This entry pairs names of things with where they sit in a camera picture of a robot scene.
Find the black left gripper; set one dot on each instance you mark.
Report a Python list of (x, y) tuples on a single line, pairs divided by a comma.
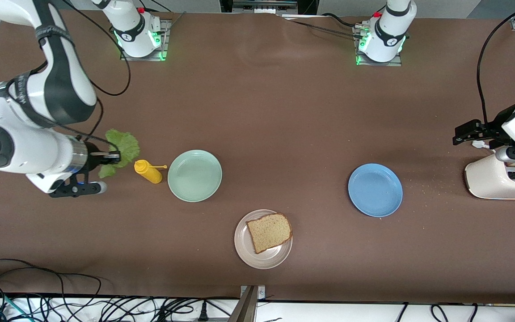
[(490, 131)]

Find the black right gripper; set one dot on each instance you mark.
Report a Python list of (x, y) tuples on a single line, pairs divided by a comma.
[(93, 158)]

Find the green lettuce leaf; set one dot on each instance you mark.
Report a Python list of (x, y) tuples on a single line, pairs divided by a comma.
[(125, 141)]

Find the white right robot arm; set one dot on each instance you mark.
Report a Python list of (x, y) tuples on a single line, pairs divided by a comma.
[(25, 152)]

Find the mint green plate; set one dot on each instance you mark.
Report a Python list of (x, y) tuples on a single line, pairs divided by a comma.
[(195, 175)]

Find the blue plate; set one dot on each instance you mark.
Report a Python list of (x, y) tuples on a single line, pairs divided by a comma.
[(375, 190)]

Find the beige plate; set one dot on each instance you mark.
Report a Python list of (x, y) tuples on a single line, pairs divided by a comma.
[(248, 255)]

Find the white toaster power plug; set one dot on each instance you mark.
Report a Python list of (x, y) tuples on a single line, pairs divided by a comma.
[(479, 144)]

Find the yellow mustard squeeze bottle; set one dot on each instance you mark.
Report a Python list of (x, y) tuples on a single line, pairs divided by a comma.
[(152, 175)]

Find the white toaster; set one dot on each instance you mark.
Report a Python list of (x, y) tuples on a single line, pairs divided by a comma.
[(485, 181)]

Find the black power plug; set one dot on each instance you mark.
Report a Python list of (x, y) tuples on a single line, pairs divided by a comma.
[(203, 312)]

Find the white power strip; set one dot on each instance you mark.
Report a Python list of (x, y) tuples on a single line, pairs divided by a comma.
[(264, 6)]

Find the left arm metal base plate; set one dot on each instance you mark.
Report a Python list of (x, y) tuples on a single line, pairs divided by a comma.
[(380, 64)]

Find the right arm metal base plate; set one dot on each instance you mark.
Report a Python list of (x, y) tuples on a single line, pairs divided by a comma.
[(166, 40)]

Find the aluminium frame beam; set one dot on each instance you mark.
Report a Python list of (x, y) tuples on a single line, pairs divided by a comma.
[(246, 306)]

